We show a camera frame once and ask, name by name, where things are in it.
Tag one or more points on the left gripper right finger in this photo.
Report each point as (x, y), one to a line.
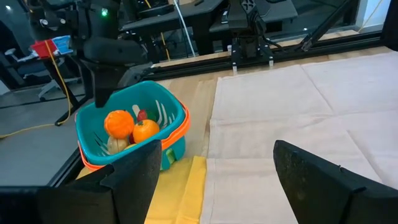
(317, 193)

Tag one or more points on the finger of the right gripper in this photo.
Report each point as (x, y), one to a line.
(105, 84)

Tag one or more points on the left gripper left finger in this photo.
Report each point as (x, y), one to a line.
(136, 180)

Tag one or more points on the yellow toy lemon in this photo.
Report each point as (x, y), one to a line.
(130, 146)

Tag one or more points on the tan toy potato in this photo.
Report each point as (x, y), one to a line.
(116, 144)

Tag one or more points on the ribbed orange toy pumpkin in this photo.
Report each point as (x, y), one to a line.
(119, 124)

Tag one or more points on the red toy apple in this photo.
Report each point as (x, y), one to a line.
(132, 138)

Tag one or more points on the smooth toy orange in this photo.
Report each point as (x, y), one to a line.
(145, 130)

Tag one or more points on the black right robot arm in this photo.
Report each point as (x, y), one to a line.
(248, 31)

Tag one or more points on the yellow cloth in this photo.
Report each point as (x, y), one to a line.
(177, 193)

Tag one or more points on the teal basket orange rim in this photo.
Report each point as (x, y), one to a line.
(149, 93)

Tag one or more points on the blue white box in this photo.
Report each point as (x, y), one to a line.
(63, 45)

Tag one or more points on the black desk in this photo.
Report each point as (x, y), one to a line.
(174, 18)

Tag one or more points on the red bin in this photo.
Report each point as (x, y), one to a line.
(42, 49)

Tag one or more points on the office chair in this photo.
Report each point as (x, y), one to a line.
(28, 68)

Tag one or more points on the pale pink cloth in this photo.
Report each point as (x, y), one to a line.
(280, 109)

